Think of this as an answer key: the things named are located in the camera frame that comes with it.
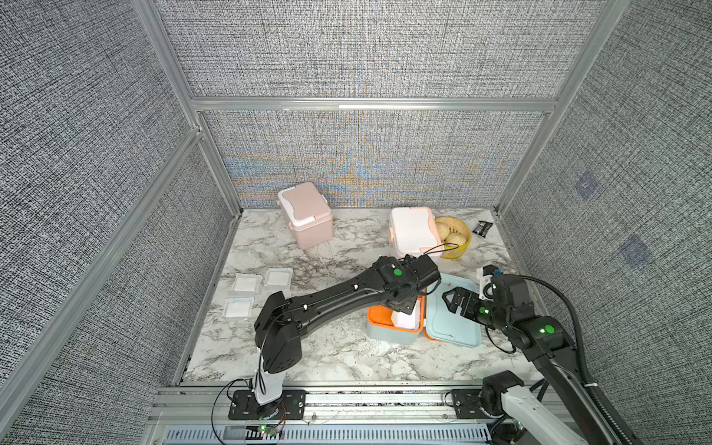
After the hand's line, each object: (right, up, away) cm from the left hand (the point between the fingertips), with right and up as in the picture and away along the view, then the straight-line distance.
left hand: (406, 301), depth 76 cm
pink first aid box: (-30, +26, +21) cm, 45 cm away
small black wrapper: (+37, +21, +35) cm, 55 cm away
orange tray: (-6, -5, +2) cm, 8 cm away
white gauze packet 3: (-41, +3, +22) cm, 47 cm away
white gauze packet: (0, -5, 0) cm, 5 cm away
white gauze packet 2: (-52, +1, +21) cm, 56 cm away
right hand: (+13, +2, -1) cm, 14 cm away
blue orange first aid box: (+8, -6, +3) cm, 11 cm away
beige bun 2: (+24, +17, +27) cm, 40 cm away
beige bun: (+19, +20, +29) cm, 40 cm away
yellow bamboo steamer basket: (+26, +22, +34) cm, 48 cm away
